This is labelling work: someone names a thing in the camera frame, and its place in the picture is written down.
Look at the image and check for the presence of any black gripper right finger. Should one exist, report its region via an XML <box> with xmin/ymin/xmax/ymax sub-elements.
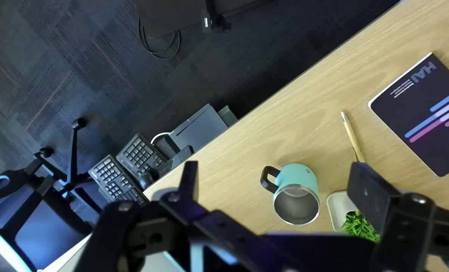
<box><xmin>346</xmin><ymin>161</ymin><xmax>402</xmax><ymax>239</ymax></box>

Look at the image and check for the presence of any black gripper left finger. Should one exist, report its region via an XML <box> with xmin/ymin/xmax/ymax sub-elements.
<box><xmin>176</xmin><ymin>161</ymin><xmax>201</xmax><ymax>203</ymax></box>

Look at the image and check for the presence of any grey box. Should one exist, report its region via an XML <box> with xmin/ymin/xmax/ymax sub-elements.
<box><xmin>169</xmin><ymin>103</ymin><xmax>238</xmax><ymax>153</ymax></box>

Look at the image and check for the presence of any teal thermocup with black handle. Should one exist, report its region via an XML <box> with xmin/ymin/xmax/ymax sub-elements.
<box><xmin>258</xmin><ymin>162</ymin><xmax>322</xmax><ymax>227</ymax></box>

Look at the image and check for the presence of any black floor cable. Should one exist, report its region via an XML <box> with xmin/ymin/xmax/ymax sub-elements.
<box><xmin>137</xmin><ymin>17</ymin><xmax>184</xmax><ymax>62</ymax></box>

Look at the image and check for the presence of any blue office chair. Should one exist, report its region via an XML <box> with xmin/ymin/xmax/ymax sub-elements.
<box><xmin>0</xmin><ymin>117</ymin><xmax>107</xmax><ymax>272</ymax></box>

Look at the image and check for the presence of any beige pencil with silver tip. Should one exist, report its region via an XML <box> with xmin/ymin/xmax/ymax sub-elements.
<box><xmin>338</xmin><ymin>111</ymin><xmax>365</xmax><ymax>165</ymax></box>

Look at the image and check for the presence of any black device box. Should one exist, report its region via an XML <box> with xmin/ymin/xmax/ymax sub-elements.
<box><xmin>151</xmin><ymin>133</ymin><xmax>195</xmax><ymax>176</ymax></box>

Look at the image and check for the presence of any black keyboard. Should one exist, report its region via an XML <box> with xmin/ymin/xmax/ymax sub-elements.
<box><xmin>114</xmin><ymin>132</ymin><xmax>167</xmax><ymax>179</ymax></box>
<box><xmin>86</xmin><ymin>155</ymin><xmax>149</xmax><ymax>206</ymax></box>

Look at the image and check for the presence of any dark notebook with coloured stripes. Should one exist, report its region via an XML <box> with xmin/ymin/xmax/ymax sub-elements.
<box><xmin>367</xmin><ymin>52</ymin><xmax>449</xmax><ymax>179</ymax></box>

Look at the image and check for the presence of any small green plant white pot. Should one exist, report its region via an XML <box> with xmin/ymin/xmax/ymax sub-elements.
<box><xmin>325</xmin><ymin>189</ymin><xmax>382</xmax><ymax>245</ymax></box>

